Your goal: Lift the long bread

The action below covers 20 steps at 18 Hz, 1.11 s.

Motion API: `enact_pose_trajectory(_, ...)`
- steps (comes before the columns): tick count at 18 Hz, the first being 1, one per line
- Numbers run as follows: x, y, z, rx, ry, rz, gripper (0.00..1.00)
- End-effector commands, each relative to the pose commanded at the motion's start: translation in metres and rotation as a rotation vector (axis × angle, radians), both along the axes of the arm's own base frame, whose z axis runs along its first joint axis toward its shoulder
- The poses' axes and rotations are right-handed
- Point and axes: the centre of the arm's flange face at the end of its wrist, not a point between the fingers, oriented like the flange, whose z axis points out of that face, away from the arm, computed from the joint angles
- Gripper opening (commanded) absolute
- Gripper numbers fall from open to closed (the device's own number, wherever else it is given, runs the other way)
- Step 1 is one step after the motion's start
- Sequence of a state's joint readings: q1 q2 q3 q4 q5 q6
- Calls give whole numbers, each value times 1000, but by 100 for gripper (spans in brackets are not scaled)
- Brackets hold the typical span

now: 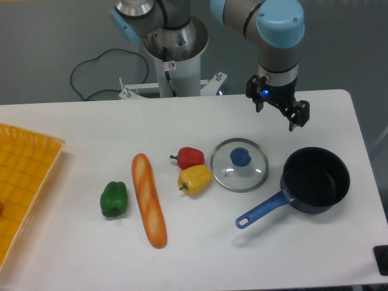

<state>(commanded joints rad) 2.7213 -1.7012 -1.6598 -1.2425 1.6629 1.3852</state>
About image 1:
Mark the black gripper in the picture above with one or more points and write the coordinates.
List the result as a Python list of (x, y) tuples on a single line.
[(278, 90)]

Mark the glass lid blue knob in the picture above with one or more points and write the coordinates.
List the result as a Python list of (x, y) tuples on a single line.
[(239, 165)]

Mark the green bell pepper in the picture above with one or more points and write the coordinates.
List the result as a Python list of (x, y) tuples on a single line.
[(114, 199)]

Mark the black device at table edge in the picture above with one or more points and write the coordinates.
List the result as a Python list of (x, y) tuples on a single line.
[(381, 258)]

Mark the yellow woven basket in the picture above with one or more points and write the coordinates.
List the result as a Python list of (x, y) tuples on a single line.
[(27, 161)]

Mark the yellow bell pepper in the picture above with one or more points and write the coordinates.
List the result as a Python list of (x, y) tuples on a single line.
[(194, 179)]

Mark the red bell pepper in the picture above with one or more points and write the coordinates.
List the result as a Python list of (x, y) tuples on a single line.
[(188, 157)]

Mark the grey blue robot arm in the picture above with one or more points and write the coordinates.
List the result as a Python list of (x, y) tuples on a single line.
[(276, 28)]

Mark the dark saucepan blue handle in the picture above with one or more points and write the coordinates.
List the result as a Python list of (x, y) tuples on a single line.
[(313, 180)]

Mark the long orange baguette bread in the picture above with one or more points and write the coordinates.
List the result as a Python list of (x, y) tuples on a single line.
[(148, 202)]

